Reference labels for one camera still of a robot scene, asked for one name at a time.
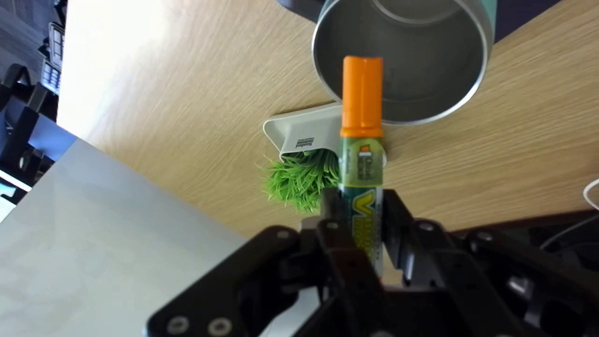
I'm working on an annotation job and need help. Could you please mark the teal metal mug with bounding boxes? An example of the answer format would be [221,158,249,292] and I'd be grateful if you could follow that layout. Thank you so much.
[311,0,498,128]

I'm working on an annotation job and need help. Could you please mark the grey keypad device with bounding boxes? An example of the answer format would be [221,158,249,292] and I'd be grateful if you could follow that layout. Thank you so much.
[42,21,66,92]

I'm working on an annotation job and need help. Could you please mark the green plant in white pot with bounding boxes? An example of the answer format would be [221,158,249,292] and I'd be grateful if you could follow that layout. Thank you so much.
[257,101,347,218]

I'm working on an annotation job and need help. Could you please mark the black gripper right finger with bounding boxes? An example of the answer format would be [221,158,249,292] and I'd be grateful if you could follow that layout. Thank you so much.
[380,186,599,337]

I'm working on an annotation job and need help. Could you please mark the white partition board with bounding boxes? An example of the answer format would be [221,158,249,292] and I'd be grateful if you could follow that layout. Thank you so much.
[0,137,326,337]

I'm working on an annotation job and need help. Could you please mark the white thin cable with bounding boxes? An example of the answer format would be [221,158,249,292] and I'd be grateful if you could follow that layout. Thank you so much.
[581,176,599,214]

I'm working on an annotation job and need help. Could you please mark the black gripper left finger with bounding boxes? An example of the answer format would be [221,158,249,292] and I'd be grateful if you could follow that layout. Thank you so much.
[146,188,392,337]

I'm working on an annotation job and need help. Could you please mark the orange carrot toy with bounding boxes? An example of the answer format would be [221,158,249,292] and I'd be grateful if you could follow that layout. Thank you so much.
[337,55,388,277]

